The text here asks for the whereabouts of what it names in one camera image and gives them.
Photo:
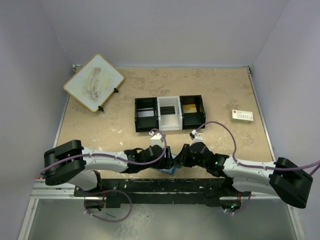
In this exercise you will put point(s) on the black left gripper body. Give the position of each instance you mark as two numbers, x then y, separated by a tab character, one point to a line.
169	158

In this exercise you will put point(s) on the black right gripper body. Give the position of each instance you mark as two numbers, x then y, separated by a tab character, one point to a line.
185	155

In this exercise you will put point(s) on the blue leather card holder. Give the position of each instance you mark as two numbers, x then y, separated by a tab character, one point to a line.
167	164

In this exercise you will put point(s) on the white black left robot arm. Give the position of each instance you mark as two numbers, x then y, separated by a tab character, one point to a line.
78	165

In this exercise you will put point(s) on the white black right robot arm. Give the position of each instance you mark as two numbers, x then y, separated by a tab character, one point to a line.
281	178

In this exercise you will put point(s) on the white card in tray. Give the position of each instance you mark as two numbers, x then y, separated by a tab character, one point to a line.
147	113

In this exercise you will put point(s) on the black card in tray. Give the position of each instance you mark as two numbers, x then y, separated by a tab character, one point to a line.
167	110

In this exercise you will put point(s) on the gold card in tray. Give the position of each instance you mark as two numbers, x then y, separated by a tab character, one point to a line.
189	108

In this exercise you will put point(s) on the small white card box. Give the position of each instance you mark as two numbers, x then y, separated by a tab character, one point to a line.
241	116

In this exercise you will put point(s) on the black and white tray organizer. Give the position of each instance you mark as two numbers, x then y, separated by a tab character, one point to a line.
177	122

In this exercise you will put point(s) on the black whiteboard stand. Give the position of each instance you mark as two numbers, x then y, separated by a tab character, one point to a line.
108	100

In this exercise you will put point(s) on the yellow-framed whiteboard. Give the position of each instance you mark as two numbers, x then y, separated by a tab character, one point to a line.
94	83

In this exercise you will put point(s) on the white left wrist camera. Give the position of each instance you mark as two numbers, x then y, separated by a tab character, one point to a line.
157	138

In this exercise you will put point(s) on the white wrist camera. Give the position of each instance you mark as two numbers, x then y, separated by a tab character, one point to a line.
195	137
157	138

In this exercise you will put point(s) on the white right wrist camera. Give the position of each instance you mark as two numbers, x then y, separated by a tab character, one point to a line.
195	137

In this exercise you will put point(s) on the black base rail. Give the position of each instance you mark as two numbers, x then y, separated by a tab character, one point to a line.
211	192

